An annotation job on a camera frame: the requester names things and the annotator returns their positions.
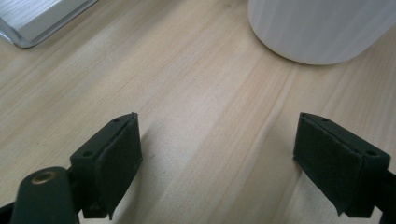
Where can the white cylindrical container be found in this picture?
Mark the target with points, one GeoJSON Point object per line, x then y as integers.
{"type": "Point", "coordinates": [320, 28]}

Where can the silver metal tray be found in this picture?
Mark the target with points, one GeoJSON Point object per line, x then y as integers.
{"type": "Point", "coordinates": [37, 18]}

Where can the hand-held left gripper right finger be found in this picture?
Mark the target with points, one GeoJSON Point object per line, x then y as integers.
{"type": "Point", "coordinates": [339, 165]}

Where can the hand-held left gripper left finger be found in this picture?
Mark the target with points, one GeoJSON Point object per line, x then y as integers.
{"type": "Point", "coordinates": [106, 165]}

